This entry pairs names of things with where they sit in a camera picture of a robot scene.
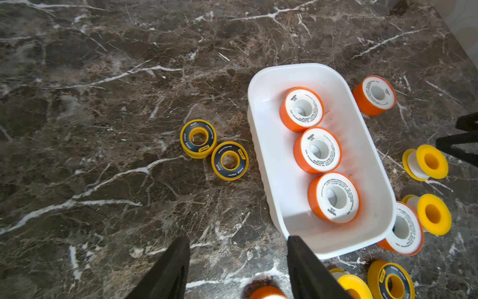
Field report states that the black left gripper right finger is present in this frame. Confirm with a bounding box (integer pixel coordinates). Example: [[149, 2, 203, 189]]
[[287, 235, 351, 299]]

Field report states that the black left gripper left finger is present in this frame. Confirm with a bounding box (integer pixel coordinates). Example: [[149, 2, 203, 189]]
[[126, 236, 190, 299]]

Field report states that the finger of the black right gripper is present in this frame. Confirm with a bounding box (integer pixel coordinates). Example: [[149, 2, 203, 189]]
[[436, 130, 478, 167], [455, 112, 478, 132]]

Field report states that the orange white tape roll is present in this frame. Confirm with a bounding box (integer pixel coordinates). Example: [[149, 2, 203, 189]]
[[352, 75, 397, 117], [377, 201, 424, 256], [293, 127, 342, 174], [307, 172, 361, 225], [249, 286, 287, 299], [280, 87, 324, 133]]

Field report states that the yellow tape roll navy label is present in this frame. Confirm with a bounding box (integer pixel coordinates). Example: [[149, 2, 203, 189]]
[[180, 119, 217, 159], [367, 260, 416, 299], [211, 142, 249, 181]]

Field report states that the white plastic storage box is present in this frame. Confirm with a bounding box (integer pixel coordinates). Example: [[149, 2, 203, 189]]
[[248, 63, 396, 259]]

